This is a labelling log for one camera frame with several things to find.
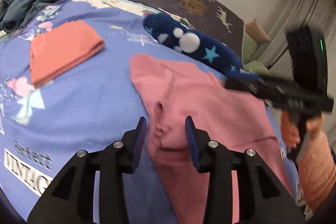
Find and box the pink cloth garment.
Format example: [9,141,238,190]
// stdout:
[130,54,291,223]

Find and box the right forearm peach sleeve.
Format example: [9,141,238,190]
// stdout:
[298,132,335,211]

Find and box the right hand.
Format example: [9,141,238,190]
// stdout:
[280,109,324,150]

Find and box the green pillow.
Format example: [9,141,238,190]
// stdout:
[241,32,271,75]

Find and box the beige pillow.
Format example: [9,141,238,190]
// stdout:
[245,19,270,44]

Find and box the grey curtain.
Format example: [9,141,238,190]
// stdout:
[257,0,335,79]

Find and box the navy star fleece blanket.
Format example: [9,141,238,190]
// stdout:
[143,13,261,81]

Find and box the folded coral cloth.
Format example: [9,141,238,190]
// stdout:
[30,20,105,88]

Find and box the black camera box green light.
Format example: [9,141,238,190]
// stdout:
[285,25,327,96]

